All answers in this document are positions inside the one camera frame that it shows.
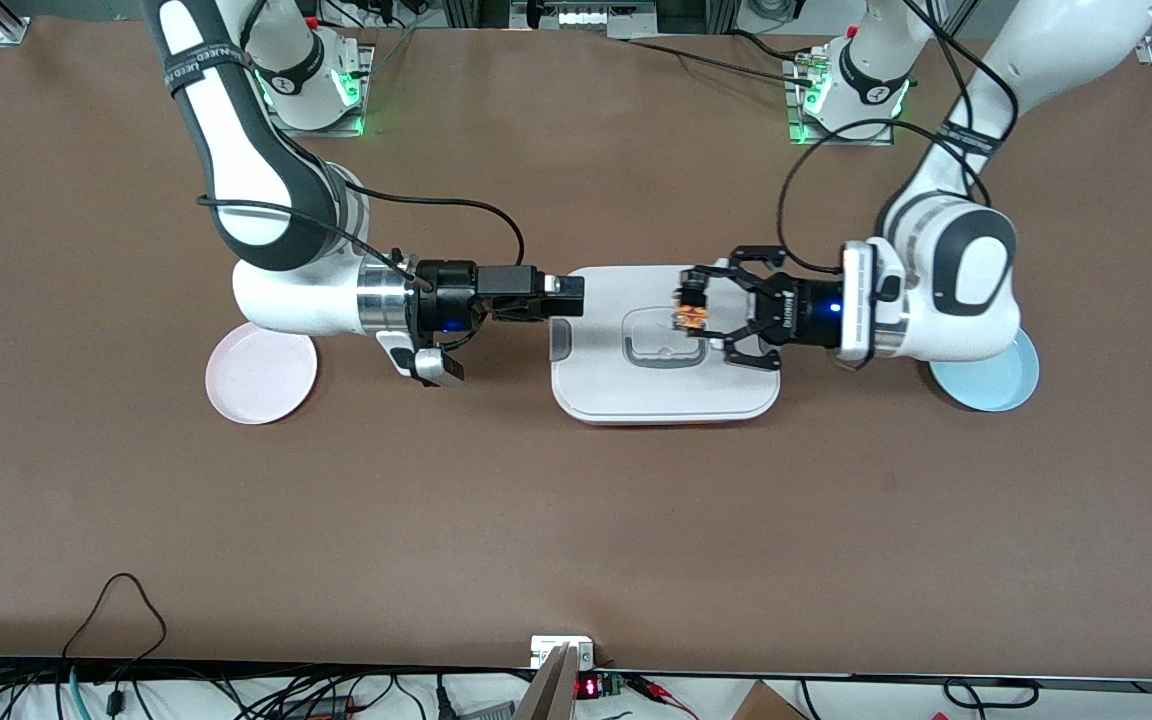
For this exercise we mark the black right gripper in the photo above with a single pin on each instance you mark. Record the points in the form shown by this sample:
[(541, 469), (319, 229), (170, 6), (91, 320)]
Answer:
[(449, 298)]

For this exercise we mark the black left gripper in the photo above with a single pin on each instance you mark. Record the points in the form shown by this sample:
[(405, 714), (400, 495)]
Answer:
[(802, 308)]

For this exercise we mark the orange and black switch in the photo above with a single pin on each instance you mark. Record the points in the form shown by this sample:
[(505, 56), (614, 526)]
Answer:
[(690, 305)]

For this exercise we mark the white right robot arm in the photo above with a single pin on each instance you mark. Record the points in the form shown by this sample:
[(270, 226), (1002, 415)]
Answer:
[(236, 150)]

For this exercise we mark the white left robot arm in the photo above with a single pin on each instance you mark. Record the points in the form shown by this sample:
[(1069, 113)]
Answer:
[(966, 270)]

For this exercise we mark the light blue round plate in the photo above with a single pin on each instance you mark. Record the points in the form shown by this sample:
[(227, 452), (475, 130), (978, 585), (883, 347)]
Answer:
[(986, 390)]

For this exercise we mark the pink round plate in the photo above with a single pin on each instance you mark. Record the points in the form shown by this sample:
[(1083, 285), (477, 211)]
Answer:
[(256, 385)]

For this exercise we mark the red digit display board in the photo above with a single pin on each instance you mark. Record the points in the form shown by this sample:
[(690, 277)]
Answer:
[(588, 687)]

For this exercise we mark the aluminium profile bar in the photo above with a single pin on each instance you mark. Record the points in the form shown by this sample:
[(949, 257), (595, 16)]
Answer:
[(548, 690)]

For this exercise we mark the brown cardboard box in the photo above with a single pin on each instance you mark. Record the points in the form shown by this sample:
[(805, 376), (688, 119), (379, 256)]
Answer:
[(766, 702)]

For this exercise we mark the black power adapter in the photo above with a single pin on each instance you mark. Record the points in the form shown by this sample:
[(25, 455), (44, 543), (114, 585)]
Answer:
[(321, 707)]

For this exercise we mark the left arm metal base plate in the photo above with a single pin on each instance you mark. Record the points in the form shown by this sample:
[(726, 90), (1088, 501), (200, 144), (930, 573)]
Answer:
[(794, 110)]

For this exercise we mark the aluminium back frame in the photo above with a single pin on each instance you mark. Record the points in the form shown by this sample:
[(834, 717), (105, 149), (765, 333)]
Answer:
[(586, 15)]

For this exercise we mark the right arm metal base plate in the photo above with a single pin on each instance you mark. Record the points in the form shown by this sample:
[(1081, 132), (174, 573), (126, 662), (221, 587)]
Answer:
[(364, 80)]

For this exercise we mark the white mounting bracket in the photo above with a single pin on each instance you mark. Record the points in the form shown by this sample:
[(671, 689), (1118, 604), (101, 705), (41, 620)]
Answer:
[(539, 647)]

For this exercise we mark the aluminium frame corner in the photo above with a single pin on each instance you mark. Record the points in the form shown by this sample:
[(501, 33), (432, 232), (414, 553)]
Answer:
[(6, 25)]

